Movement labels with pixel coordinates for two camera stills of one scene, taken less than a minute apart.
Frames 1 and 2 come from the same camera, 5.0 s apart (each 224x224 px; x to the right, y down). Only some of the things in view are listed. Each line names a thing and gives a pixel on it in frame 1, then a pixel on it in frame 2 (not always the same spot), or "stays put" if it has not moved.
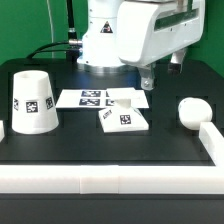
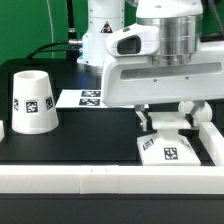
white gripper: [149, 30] → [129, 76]
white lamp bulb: [193, 112] stays put
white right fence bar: [212, 141] stays put
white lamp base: [122, 117] → [167, 147]
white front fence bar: [111, 180] stays put
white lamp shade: [33, 106] stays put
